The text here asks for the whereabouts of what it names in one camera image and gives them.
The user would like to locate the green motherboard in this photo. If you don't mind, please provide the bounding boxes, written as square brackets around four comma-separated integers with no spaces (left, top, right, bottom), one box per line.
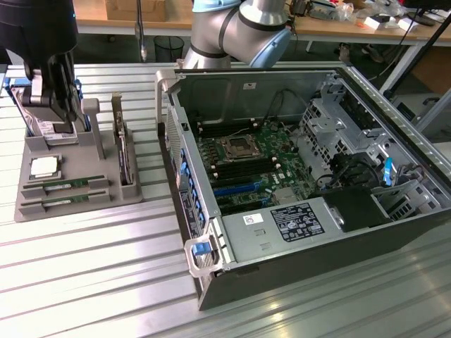
[194,118,319,218]

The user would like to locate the grey parts rack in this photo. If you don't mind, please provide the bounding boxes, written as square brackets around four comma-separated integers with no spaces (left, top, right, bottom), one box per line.
[13,97,146,223]

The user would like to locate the silver hard disk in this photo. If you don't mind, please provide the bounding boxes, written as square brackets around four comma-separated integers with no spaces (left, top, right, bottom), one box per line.
[13,82,80,146]

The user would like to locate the black tripod leg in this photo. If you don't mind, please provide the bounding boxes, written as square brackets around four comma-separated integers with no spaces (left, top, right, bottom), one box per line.
[383,13,451,98]

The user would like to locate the silver CPU chip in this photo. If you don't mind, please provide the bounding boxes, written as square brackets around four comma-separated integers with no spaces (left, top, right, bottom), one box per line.
[29,156,63,180]

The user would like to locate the blue expansion slot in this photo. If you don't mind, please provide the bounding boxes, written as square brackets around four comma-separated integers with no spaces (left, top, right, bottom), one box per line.
[212,182,256,199]

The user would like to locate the silver chipset heat sink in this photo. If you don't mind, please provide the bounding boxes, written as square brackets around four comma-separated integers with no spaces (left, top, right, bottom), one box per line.
[273,189,301,206]

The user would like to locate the CPU socket with metal frame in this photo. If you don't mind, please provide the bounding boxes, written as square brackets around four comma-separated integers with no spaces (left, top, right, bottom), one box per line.
[214,134,259,163]

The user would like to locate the open black PC case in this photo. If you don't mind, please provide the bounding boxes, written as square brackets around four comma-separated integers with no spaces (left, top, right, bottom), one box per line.
[154,66,451,311]

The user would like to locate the hanging metal pole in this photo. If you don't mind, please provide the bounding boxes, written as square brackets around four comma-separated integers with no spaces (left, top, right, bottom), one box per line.
[135,0,149,63]

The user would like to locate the metal disk bay cage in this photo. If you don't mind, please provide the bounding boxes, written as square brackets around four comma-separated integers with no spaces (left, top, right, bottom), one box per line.
[298,97,389,177]

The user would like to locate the black mesh waste bin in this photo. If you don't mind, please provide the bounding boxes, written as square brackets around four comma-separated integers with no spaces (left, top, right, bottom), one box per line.
[153,35,185,64]

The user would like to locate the green RAM stick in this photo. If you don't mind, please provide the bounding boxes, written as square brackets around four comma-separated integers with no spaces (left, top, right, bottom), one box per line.
[43,179,89,192]
[41,194,89,209]

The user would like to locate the blue disk wire connector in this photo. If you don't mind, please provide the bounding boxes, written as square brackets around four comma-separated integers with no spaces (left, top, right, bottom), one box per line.
[381,157,395,188]

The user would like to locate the wooden desk with white frame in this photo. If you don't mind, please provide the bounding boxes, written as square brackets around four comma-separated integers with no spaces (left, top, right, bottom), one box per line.
[75,0,195,37]
[290,0,451,93]

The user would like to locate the black wire loop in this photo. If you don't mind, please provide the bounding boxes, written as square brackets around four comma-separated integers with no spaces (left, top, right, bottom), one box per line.
[263,89,308,125]

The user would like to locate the black expansion slot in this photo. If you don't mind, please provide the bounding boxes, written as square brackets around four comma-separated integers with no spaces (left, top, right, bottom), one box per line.
[217,197,269,216]

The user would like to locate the graphics card with metal bracket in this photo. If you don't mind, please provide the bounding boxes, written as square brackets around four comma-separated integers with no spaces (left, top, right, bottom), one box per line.
[110,92,137,188]

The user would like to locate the grey power supply unit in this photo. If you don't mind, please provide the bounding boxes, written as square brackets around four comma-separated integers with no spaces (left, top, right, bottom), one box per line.
[221,196,343,264]

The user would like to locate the black RAM slot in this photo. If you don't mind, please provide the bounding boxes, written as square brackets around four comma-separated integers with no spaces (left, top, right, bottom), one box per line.
[199,125,259,139]
[212,162,280,181]
[197,118,257,130]
[209,156,274,172]

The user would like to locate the dark shoes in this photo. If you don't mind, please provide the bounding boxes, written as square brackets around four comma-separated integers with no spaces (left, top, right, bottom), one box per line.
[338,42,387,63]

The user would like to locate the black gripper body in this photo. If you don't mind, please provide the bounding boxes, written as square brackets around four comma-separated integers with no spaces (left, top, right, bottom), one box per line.
[0,0,79,70]

